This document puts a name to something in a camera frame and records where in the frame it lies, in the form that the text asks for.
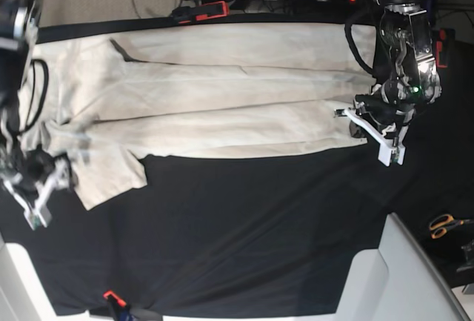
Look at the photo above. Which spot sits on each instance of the orange black clamp top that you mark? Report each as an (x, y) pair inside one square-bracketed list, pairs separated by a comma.
[(203, 12)]

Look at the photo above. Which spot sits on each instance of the black device right edge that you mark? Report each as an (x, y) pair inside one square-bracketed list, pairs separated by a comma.
[(468, 255)]

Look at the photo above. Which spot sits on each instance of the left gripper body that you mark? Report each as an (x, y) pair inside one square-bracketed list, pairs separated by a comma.
[(388, 116)]

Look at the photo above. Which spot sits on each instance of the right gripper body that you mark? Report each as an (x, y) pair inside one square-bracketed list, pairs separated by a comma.
[(24, 170)]

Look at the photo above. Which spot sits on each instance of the orange black clamp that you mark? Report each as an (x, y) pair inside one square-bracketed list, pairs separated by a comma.
[(444, 41), (123, 311), (203, 12)]

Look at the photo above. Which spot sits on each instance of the orange black clamp bottom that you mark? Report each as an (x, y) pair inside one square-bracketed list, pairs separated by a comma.
[(123, 311)]

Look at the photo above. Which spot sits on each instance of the orange black clamp right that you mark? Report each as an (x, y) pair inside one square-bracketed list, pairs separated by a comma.
[(444, 41)]

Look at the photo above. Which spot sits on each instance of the black table cloth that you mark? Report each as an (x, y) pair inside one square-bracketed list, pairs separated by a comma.
[(257, 237)]

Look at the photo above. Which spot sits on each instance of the white base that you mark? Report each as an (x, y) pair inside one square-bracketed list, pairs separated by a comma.
[(396, 281), (22, 294)]

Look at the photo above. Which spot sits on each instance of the cream white T-shirt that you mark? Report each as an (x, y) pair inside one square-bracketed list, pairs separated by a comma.
[(219, 91)]

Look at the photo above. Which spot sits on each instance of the orange handled scissors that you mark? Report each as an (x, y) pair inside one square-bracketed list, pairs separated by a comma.
[(444, 223)]

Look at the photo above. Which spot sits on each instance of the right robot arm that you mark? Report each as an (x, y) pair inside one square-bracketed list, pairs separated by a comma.
[(19, 33)]

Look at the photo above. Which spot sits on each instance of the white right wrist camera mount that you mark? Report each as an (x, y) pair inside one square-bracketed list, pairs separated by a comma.
[(35, 209)]

